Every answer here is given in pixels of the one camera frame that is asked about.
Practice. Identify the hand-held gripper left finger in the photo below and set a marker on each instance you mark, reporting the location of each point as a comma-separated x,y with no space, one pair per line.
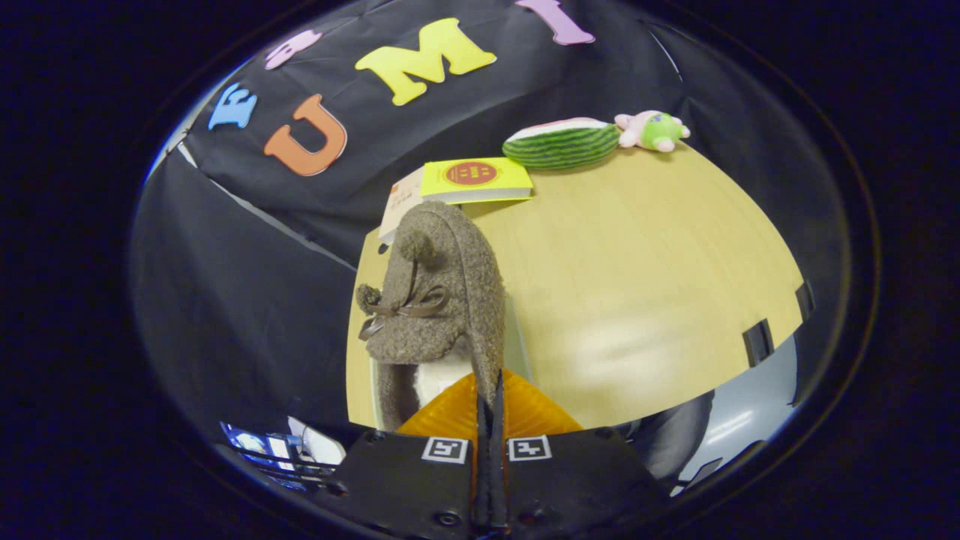
405,487

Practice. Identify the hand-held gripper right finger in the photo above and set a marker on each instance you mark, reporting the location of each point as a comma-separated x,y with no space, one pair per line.
570,480

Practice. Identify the cream plastic storage box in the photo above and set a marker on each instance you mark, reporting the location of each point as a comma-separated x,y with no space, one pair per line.
519,337

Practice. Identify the brown fuzzy shoe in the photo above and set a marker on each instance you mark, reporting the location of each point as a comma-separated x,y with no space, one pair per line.
442,300

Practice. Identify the white side table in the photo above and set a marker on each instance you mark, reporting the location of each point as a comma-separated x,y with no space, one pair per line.
319,442

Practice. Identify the black office chair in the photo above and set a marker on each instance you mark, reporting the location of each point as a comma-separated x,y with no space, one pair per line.
667,439

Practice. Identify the computer monitor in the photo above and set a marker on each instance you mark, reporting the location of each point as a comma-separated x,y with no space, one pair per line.
259,450

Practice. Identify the black table edge clip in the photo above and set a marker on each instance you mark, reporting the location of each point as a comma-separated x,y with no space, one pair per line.
805,301

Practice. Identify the yellow book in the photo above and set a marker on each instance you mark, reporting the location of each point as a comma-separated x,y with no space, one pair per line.
476,178

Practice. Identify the watermelon slice plush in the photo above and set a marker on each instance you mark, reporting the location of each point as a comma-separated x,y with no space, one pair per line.
562,144

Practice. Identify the pink and green plush toy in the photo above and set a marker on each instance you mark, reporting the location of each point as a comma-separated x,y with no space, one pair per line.
654,131

